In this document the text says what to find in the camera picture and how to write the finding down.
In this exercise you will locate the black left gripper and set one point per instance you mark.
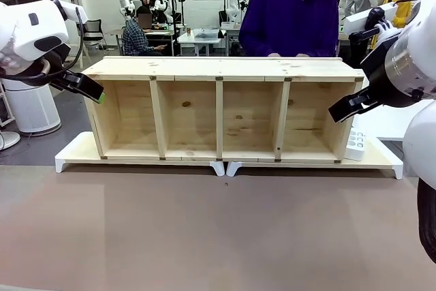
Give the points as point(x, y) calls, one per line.
point(58, 57)

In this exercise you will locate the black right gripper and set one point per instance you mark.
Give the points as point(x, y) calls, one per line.
point(381, 73)

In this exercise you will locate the person's right forearm purple sleeve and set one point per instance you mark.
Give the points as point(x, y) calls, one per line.
point(253, 37)

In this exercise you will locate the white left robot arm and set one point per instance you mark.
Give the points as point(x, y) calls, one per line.
point(37, 28)

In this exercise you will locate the person's left forearm purple sleeve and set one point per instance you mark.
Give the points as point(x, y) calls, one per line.
point(325, 37)

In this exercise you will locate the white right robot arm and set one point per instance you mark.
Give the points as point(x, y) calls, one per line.
point(417, 49)

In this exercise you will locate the person's left hand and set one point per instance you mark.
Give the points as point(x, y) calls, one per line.
point(302, 54)

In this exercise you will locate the person's right hand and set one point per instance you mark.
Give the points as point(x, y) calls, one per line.
point(274, 54)

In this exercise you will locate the white power strip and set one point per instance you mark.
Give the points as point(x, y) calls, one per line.
point(356, 144)

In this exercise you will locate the black office chair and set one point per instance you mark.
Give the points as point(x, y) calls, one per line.
point(92, 33)

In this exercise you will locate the white cylindrical air purifier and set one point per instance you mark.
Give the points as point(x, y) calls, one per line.
point(32, 107)

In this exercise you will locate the seated person in plaid shirt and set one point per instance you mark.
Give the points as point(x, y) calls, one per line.
point(134, 37)

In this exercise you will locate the white standing fan base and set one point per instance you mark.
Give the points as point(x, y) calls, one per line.
point(8, 139)

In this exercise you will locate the wooden background work table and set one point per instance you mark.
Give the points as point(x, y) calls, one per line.
point(160, 32)

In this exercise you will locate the person in purple hoodie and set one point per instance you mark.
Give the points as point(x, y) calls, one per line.
point(289, 18)

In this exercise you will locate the black tripod stand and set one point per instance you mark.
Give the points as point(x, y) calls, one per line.
point(174, 22)

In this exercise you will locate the small paper cup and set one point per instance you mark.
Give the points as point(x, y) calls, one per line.
point(189, 31)

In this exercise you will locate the white background table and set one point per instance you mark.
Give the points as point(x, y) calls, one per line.
point(201, 40)

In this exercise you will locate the clear plastic tray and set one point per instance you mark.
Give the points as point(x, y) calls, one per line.
point(206, 33)

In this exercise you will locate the pine wood four-compartment shelf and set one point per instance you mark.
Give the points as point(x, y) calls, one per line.
point(218, 114)

